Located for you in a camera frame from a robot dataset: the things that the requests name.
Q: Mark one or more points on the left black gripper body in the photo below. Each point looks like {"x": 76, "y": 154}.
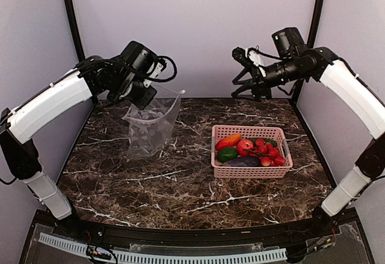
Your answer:
{"x": 141, "y": 101}

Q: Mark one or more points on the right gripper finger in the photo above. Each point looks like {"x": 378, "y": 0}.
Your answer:
{"x": 239, "y": 79}
{"x": 244, "y": 91}

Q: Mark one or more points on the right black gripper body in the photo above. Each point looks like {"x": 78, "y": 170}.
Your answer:
{"x": 262, "y": 87}

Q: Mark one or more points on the clear zip top bag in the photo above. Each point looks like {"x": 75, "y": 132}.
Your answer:
{"x": 151, "y": 128}

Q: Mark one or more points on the pink plastic basket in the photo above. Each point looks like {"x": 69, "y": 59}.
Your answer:
{"x": 274, "y": 133}

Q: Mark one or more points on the green bell pepper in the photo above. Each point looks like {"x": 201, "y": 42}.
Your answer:
{"x": 226, "y": 154}

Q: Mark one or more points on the purple eggplant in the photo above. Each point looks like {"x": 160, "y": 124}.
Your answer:
{"x": 245, "y": 161}

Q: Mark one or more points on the red lychee bunch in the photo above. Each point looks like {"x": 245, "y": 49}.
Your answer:
{"x": 268, "y": 155}

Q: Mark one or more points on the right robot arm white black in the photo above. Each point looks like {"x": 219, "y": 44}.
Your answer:
{"x": 344, "y": 115}

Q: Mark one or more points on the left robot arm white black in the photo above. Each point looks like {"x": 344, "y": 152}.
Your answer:
{"x": 126, "y": 76}

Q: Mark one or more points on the orange red mango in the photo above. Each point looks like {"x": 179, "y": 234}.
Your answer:
{"x": 230, "y": 141}

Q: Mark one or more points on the green cucumber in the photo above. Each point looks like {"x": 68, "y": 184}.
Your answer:
{"x": 261, "y": 141}

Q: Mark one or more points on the red apple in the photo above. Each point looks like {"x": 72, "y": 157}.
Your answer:
{"x": 244, "y": 146}

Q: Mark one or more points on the left wiring connector board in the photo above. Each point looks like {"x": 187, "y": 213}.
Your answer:
{"x": 98, "y": 253}

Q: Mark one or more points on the wiring connector board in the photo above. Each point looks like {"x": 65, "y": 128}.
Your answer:
{"x": 98, "y": 253}
{"x": 324, "y": 243}

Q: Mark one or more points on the right wiring connector board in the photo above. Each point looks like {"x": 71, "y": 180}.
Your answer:
{"x": 324, "y": 243}

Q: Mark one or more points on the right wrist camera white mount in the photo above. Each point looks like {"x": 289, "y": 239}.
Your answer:
{"x": 249, "y": 58}

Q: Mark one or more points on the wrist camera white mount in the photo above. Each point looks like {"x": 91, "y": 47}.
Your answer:
{"x": 153, "y": 72}
{"x": 249, "y": 58}

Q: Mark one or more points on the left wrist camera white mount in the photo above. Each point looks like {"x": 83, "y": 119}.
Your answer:
{"x": 153, "y": 72}

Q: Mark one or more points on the right black frame post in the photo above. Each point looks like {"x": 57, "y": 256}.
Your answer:
{"x": 316, "y": 17}

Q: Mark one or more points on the black frame post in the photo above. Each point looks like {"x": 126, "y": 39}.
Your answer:
{"x": 316, "y": 17}
{"x": 74, "y": 30}

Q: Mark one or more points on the left black frame post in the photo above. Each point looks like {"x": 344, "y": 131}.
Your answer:
{"x": 74, "y": 30}

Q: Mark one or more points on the black front rail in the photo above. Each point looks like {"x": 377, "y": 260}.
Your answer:
{"x": 284, "y": 235}

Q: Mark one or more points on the white slotted cable duct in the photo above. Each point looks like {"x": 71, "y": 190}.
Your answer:
{"x": 205, "y": 255}

